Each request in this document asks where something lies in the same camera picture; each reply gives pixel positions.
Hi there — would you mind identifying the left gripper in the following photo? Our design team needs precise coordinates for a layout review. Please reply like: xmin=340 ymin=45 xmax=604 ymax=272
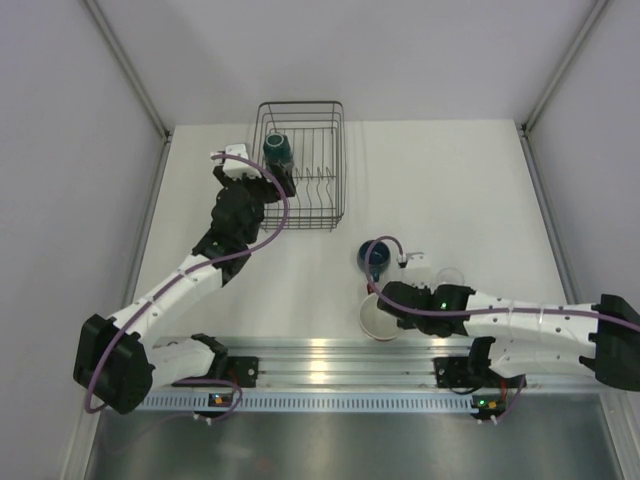
xmin=214 ymin=160 xmax=294 ymax=245

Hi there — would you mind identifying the dark green mug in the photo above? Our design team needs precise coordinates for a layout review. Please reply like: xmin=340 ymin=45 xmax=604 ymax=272
xmin=263 ymin=132 xmax=293 ymax=165

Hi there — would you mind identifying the red cup white inside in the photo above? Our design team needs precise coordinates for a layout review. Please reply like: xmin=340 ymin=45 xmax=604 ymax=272
xmin=358 ymin=285 xmax=403 ymax=342

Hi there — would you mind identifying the wire dish rack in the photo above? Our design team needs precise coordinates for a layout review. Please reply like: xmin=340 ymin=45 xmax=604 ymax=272
xmin=251 ymin=100 xmax=347 ymax=231

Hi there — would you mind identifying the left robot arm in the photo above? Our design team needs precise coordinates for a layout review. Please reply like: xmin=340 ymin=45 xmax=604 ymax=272
xmin=73 ymin=153 xmax=296 ymax=414

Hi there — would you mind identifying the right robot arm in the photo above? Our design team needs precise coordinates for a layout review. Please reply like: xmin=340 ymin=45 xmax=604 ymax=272
xmin=377 ymin=281 xmax=639 ymax=392

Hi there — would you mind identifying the clear glass back right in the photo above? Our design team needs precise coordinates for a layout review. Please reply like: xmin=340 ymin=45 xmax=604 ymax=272
xmin=435 ymin=267 xmax=464 ymax=286

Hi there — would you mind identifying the dark blue cup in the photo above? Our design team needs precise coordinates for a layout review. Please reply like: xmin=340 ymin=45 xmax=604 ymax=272
xmin=357 ymin=240 xmax=390 ymax=283

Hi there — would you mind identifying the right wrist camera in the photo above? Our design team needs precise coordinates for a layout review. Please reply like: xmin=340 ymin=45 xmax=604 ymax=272
xmin=398 ymin=252 xmax=434 ymax=288

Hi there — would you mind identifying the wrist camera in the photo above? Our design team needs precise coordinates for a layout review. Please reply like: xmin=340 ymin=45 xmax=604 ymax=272
xmin=398 ymin=252 xmax=434 ymax=288
xmin=211 ymin=143 xmax=261 ymax=180

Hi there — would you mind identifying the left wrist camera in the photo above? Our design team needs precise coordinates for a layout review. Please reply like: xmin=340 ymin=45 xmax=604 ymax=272
xmin=211 ymin=143 xmax=261 ymax=180

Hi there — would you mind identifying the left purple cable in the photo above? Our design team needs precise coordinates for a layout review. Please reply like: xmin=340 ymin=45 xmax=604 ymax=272
xmin=83 ymin=152 xmax=295 ymax=441

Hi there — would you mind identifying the purple cable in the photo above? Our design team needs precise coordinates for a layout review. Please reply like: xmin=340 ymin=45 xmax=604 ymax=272
xmin=363 ymin=234 xmax=640 ymax=426
xmin=83 ymin=152 xmax=295 ymax=441

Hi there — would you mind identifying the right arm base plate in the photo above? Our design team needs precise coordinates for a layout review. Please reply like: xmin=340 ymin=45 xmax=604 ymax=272
xmin=433 ymin=356 xmax=482 ymax=395

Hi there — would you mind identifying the left aluminium frame post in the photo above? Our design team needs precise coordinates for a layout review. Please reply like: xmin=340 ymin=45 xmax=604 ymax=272
xmin=79 ymin=0 xmax=171 ymax=141

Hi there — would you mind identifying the aluminium frame post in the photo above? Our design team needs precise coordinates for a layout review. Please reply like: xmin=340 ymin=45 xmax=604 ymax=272
xmin=79 ymin=0 xmax=171 ymax=141
xmin=519 ymin=0 xmax=612 ymax=139

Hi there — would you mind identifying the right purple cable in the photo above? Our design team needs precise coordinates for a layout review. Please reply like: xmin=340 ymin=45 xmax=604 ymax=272
xmin=363 ymin=234 xmax=640 ymax=426

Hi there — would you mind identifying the aluminium mounting rail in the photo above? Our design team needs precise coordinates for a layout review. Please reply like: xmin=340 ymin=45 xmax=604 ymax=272
xmin=149 ymin=335 xmax=624 ymax=391

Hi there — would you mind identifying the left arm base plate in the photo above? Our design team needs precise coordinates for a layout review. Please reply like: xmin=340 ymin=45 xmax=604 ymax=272
xmin=222 ymin=356 xmax=259 ymax=388

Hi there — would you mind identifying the right aluminium frame post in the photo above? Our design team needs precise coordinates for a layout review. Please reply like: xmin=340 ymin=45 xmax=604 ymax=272
xmin=519 ymin=0 xmax=612 ymax=139

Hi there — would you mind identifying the slotted cable duct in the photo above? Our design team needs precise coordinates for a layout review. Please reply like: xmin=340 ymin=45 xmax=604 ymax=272
xmin=138 ymin=391 xmax=478 ymax=413

